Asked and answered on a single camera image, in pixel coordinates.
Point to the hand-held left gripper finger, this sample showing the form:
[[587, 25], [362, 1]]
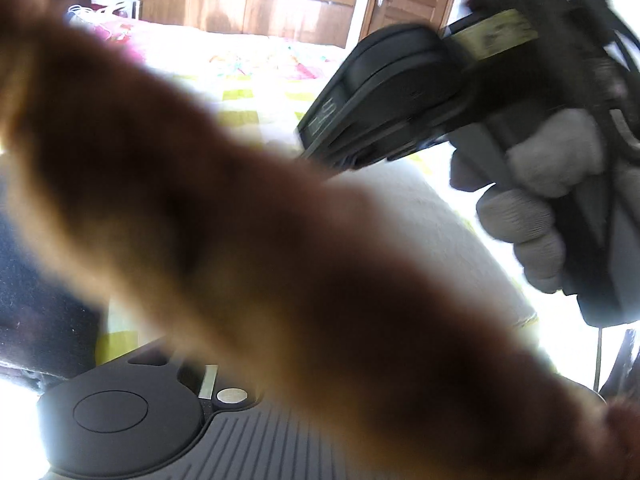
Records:
[[232, 396]]

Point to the white pants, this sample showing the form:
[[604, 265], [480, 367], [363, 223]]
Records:
[[440, 240]]

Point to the folded dark pants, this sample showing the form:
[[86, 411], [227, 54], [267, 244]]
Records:
[[40, 330]]

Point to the person's right hand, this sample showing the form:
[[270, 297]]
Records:
[[530, 220]]

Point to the printed blanket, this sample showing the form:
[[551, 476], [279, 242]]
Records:
[[260, 60]]

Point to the wooden wardrobe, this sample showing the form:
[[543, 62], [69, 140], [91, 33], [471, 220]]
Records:
[[275, 15]]

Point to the blurred brown fuzzy cloth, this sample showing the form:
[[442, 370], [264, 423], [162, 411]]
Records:
[[250, 235]]

